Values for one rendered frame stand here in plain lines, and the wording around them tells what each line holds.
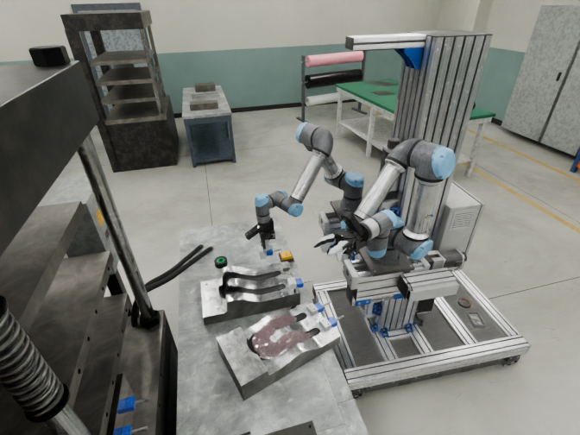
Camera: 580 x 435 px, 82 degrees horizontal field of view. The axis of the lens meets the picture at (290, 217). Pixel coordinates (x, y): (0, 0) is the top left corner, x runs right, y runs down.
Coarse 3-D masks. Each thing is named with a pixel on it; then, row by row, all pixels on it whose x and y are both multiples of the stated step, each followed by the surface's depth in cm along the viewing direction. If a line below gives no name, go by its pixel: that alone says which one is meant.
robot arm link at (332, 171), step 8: (304, 128) 176; (312, 128) 173; (296, 136) 180; (304, 136) 175; (304, 144) 181; (328, 160) 193; (328, 168) 198; (336, 168) 201; (328, 176) 205; (336, 176) 203; (336, 184) 207
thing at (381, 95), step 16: (384, 80) 596; (352, 96) 537; (368, 96) 505; (384, 96) 503; (384, 112) 462; (480, 112) 424; (352, 128) 577; (368, 128) 576; (384, 128) 574; (480, 128) 434; (368, 144) 524; (384, 144) 511; (480, 144) 445; (464, 160) 457
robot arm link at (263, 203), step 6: (258, 198) 172; (264, 198) 172; (270, 198) 177; (258, 204) 173; (264, 204) 173; (270, 204) 176; (258, 210) 175; (264, 210) 175; (258, 216) 177; (264, 216) 177
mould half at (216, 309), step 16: (224, 272) 180; (240, 272) 181; (256, 272) 186; (208, 288) 180; (256, 288) 175; (288, 288) 174; (208, 304) 170; (224, 304) 170; (240, 304) 165; (256, 304) 168; (272, 304) 171; (288, 304) 174; (208, 320) 165; (224, 320) 168
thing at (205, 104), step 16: (192, 96) 542; (208, 96) 543; (224, 96) 564; (192, 112) 485; (208, 112) 484; (224, 112) 482; (192, 128) 641; (208, 128) 640; (224, 128) 638; (192, 144) 568; (208, 144) 567; (224, 144) 565; (192, 160) 507; (208, 160) 514
